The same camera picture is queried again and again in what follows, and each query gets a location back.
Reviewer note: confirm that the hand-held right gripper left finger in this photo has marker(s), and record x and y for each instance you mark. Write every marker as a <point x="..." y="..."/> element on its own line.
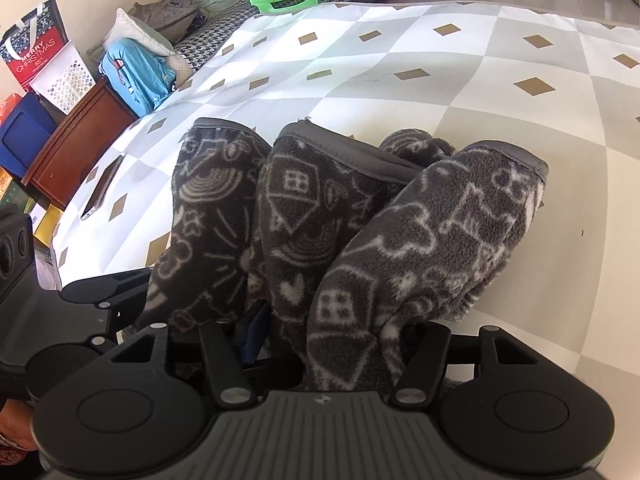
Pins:
<point x="257" y="329"/>

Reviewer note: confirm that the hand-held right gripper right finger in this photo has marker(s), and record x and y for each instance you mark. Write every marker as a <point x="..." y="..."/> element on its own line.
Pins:
<point x="425" y="355"/>

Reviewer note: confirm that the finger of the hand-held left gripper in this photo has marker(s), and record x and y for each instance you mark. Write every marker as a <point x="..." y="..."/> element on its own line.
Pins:
<point x="110" y="285"/>

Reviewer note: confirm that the grey doodle print fleece jacket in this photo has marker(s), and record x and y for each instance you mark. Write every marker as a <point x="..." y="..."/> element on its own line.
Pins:
<point x="350" y="220"/>

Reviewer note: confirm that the person's left forearm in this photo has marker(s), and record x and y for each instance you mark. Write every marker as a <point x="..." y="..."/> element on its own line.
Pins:
<point x="10" y="420"/>

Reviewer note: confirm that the yellow cardboard box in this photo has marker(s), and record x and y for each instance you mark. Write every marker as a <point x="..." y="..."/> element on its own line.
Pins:
<point x="47" y="225"/>

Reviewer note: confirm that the black smartphone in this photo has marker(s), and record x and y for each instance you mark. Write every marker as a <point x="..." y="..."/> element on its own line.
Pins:
<point x="100" y="190"/>

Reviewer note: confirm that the green box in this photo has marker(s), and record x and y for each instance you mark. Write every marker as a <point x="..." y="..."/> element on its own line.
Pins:
<point x="15" y="192"/>

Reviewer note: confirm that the brown wooden cabinet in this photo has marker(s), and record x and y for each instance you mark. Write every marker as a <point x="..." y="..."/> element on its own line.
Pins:
<point x="80" y="140"/>

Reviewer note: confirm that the blue plastic bin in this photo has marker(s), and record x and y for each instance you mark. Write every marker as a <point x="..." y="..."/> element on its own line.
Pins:
<point x="25" y="135"/>

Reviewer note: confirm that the light blue printed garment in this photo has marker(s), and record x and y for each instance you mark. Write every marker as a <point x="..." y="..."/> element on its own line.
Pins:
<point x="137" y="77"/>

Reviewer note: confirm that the white plastic laundry basket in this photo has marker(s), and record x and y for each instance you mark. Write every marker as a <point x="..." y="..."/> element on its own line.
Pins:
<point x="62" y="77"/>

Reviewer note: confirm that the red gift bag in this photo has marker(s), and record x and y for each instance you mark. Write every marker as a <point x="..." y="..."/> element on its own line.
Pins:
<point x="32" y="47"/>

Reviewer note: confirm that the white pillow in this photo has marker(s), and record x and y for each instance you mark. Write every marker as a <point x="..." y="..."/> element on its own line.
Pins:
<point x="145" y="35"/>

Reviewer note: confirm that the diamond patterned tablecloth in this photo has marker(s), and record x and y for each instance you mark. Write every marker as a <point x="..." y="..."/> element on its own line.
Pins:
<point x="500" y="110"/>

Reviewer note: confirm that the grey folded garment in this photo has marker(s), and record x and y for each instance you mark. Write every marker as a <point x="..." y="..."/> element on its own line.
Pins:
<point x="170" y="17"/>

